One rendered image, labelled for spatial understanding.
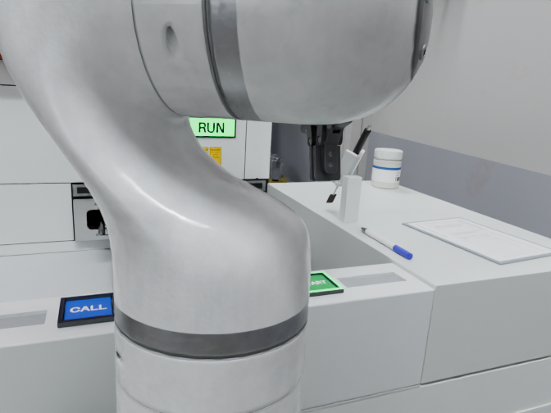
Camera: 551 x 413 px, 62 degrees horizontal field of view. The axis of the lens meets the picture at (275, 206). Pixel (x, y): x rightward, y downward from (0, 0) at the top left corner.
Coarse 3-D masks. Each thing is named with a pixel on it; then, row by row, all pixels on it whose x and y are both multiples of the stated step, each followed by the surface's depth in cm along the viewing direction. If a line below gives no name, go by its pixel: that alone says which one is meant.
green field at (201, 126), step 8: (192, 120) 104; (200, 120) 104; (208, 120) 105; (216, 120) 106; (224, 120) 106; (232, 120) 107; (192, 128) 104; (200, 128) 105; (208, 128) 105; (216, 128) 106; (224, 128) 107; (232, 128) 107
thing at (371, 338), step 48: (384, 288) 58; (432, 288) 59; (0, 336) 43; (48, 336) 43; (96, 336) 44; (336, 336) 55; (384, 336) 57; (0, 384) 42; (48, 384) 43; (96, 384) 45; (336, 384) 57; (384, 384) 60
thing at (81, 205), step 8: (80, 200) 98; (88, 200) 99; (80, 208) 99; (88, 208) 99; (96, 208) 100; (80, 216) 99; (80, 224) 100; (80, 232) 100; (88, 232) 101; (96, 232) 101; (80, 240) 101; (88, 240) 101
